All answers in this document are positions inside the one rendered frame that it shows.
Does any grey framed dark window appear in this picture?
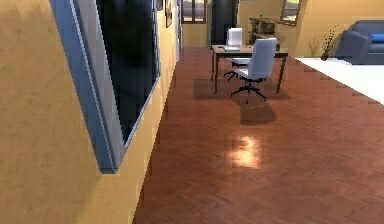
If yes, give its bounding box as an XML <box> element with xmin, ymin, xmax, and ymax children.
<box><xmin>49</xmin><ymin>0</ymin><xmax>162</xmax><ymax>175</ymax></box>

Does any brown wooden desk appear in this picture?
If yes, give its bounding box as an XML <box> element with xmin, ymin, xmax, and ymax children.
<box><xmin>210</xmin><ymin>44</ymin><xmax>289</xmax><ymax>95</ymax></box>

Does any white office chair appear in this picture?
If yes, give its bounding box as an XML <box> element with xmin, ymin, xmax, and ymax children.
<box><xmin>230</xmin><ymin>37</ymin><xmax>278</xmax><ymax>103</ymax></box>
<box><xmin>223</xmin><ymin>27</ymin><xmax>252</xmax><ymax>83</ymax></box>

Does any dark room door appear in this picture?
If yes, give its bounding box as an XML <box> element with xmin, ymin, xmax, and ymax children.
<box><xmin>210</xmin><ymin>0</ymin><xmax>240</xmax><ymax>47</ymax></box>

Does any brown framed window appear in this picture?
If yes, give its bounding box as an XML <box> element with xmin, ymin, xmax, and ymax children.
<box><xmin>181</xmin><ymin>0</ymin><xmax>207</xmax><ymax>25</ymax></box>

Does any brown wooden shelf unit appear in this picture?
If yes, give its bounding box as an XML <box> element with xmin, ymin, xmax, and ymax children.
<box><xmin>248</xmin><ymin>17</ymin><xmax>282</xmax><ymax>48</ymax></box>

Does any green potted house plant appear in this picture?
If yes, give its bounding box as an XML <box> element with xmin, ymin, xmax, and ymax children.
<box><xmin>320</xmin><ymin>25</ymin><xmax>340</xmax><ymax>62</ymax></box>

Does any white floor rug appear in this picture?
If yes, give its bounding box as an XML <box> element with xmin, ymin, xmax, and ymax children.
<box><xmin>295</xmin><ymin>57</ymin><xmax>384</xmax><ymax>106</ymax></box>

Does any grey sofa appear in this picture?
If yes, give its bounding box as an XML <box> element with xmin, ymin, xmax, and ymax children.
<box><xmin>334</xmin><ymin>19</ymin><xmax>384</xmax><ymax>66</ymax></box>

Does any dark framed wall picture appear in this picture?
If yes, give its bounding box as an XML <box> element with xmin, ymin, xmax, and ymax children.
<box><xmin>165</xmin><ymin>0</ymin><xmax>173</xmax><ymax>29</ymax></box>

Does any brown framed wall mirror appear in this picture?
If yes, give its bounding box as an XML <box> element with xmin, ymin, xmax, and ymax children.
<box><xmin>279</xmin><ymin>0</ymin><xmax>303</xmax><ymax>27</ymax></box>

